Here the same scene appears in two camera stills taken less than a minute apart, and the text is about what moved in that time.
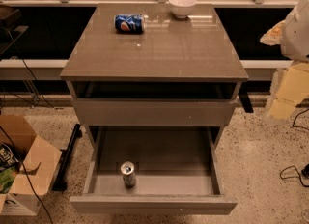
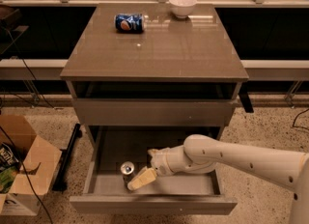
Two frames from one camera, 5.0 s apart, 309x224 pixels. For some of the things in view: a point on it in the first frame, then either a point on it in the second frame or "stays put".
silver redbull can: [127, 170] stays put
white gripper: [296, 33] → [159, 161]
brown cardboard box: [39, 162] stays put
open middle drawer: [154, 170] stays put
